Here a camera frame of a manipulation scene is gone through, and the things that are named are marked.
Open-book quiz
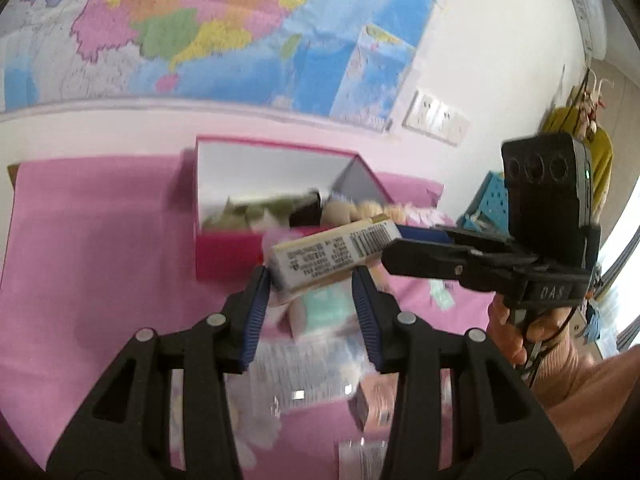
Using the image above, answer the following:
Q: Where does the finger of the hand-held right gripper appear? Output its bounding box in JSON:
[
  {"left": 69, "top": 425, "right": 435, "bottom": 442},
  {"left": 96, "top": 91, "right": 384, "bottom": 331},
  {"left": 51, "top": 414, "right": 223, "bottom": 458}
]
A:
[
  {"left": 381, "top": 237, "right": 533, "bottom": 281},
  {"left": 397, "top": 224, "right": 517, "bottom": 253}
]

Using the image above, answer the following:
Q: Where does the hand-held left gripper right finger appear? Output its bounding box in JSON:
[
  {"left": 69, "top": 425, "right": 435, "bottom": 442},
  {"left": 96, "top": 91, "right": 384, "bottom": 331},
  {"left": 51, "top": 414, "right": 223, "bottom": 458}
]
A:
[{"left": 351, "top": 266, "right": 573, "bottom": 480}]

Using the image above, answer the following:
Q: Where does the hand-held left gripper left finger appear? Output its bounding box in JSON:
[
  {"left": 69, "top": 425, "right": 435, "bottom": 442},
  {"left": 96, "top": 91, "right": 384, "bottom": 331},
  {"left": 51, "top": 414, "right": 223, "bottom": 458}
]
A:
[{"left": 47, "top": 266, "right": 271, "bottom": 480}]

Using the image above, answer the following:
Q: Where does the pink cardboard box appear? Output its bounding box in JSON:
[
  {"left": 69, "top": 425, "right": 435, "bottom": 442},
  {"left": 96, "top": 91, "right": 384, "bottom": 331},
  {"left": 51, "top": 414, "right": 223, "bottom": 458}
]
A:
[{"left": 192, "top": 135, "right": 392, "bottom": 282}]

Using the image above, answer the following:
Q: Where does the yellow pocket tissue pack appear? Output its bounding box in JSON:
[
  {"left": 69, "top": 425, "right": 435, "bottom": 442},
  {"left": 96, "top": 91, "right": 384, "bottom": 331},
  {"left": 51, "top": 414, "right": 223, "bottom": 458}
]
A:
[{"left": 264, "top": 212, "right": 404, "bottom": 294}]

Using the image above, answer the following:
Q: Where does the clear packet with white label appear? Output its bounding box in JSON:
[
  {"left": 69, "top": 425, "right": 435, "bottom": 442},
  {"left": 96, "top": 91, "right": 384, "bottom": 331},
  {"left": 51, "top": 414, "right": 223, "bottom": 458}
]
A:
[{"left": 249, "top": 337, "right": 363, "bottom": 408}]

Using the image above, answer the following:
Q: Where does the beige plush toy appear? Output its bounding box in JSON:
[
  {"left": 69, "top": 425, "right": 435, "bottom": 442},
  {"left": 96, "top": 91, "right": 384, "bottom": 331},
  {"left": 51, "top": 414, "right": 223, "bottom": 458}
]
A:
[{"left": 321, "top": 199, "right": 392, "bottom": 226}]

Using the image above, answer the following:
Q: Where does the green plush toy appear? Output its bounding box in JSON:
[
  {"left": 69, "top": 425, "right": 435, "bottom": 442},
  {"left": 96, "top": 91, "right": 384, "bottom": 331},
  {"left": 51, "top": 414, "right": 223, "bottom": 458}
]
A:
[{"left": 206, "top": 194, "right": 302, "bottom": 233}]

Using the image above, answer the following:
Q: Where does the black plush toy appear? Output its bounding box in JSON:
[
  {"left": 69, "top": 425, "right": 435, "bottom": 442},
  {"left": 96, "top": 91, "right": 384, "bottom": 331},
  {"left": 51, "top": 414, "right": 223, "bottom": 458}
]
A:
[{"left": 289, "top": 190, "right": 322, "bottom": 228}]

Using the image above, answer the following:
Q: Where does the person's right forearm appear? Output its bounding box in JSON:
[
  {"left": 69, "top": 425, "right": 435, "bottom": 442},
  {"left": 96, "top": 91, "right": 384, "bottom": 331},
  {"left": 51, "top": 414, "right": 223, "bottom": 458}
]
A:
[{"left": 525, "top": 332, "right": 640, "bottom": 468}]

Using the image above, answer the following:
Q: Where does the person's right hand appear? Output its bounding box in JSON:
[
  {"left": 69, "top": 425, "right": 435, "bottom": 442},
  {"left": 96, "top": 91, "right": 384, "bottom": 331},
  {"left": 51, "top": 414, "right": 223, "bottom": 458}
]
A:
[{"left": 487, "top": 295, "right": 573, "bottom": 368}]

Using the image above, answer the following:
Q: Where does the pastel tissue pack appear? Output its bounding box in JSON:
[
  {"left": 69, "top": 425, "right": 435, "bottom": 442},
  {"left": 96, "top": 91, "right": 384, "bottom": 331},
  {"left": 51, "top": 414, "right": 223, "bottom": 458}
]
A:
[{"left": 292, "top": 282, "right": 363, "bottom": 343}]

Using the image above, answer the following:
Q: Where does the blue perforated plastic basket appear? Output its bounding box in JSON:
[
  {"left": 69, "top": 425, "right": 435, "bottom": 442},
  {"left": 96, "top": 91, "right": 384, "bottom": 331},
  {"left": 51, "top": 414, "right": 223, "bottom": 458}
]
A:
[{"left": 457, "top": 171, "right": 512, "bottom": 233}]

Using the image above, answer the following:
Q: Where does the yellow garment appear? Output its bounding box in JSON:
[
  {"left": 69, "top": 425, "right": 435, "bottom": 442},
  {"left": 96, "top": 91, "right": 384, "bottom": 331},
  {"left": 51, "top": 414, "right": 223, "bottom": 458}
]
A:
[{"left": 542, "top": 106, "right": 614, "bottom": 211}]

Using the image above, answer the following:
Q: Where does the pink floral bedsheet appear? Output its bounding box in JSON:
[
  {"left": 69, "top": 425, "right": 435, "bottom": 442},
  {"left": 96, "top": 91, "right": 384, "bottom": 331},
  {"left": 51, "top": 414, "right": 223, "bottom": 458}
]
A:
[{"left": 0, "top": 157, "right": 497, "bottom": 480}]

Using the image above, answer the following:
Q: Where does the white wall socket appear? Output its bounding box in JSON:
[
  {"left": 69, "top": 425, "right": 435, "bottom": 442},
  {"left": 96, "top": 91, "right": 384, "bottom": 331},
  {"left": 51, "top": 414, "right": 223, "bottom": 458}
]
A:
[
  {"left": 449, "top": 111, "right": 472, "bottom": 147},
  {"left": 403, "top": 89, "right": 437, "bottom": 133},
  {"left": 431, "top": 101, "right": 455, "bottom": 139}
]

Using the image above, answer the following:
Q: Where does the black cable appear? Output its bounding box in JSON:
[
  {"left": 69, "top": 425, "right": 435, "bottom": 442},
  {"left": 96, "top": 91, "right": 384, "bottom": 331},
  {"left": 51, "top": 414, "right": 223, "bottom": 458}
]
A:
[{"left": 520, "top": 304, "right": 577, "bottom": 387}]

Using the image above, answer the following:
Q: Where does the colourful wall map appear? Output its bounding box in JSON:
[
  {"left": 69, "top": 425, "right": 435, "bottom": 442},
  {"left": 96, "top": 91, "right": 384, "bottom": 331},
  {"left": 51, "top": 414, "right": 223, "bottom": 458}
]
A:
[{"left": 0, "top": 0, "right": 452, "bottom": 133}]

